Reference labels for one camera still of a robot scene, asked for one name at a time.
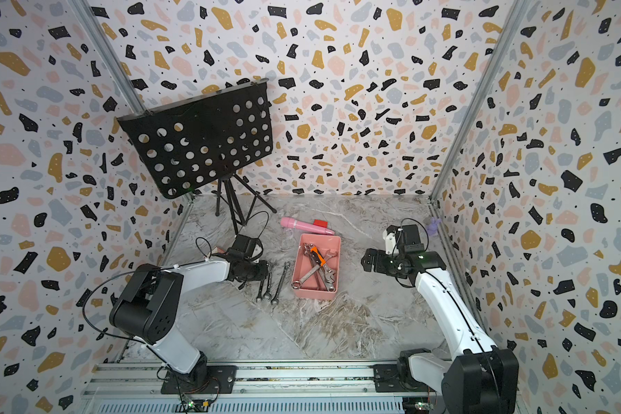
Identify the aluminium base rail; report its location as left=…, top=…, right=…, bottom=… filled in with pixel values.
left=80, top=360, right=447, bottom=413

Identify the pink plastic storage box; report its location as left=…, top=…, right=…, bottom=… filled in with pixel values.
left=291, top=234, right=342, bottom=301

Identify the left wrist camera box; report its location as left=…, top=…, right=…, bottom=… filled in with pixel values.
left=231, top=235, right=264, bottom=262

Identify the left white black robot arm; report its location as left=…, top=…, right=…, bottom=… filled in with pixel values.
left=110, top=257, right=269, bottom=375

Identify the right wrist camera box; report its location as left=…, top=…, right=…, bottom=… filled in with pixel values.
left=383, top=224, right=426, bottom=255

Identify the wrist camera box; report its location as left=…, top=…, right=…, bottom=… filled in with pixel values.
left=231, top=235, right=264, bottom=262
left=383, top=224, right=426, bottom=255

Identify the large silver combination wrench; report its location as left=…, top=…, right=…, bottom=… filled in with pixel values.
left=292, top=265, right=321, bottom=290

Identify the black perforated music stand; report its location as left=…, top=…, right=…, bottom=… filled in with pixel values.
left=118, top=79, right=274, bottom=229

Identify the medium silver combination wrench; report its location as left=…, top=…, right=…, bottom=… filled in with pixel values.
left=270, top=262, right=292, bottom=306

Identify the pink cylindrical flashlight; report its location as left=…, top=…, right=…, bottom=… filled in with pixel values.
left=280, top=217, right=336, bottom=236

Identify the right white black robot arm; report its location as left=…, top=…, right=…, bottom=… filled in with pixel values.
left=362, top=248, right=519, bottom=413

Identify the silver adjustable wrench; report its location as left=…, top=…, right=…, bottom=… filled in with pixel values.
left=321, top=264, right=336, bottom=293

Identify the silver end wrench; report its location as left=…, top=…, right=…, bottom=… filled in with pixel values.
left=255, top=279, right=266, bottom=303

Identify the small silver combination wrench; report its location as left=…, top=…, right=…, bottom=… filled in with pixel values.
left=263, top=265, right=273, bottom=300

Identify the orange handled adjustable wrench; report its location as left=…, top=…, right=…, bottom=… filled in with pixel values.
left=304, top=243, right=326, bottom=268

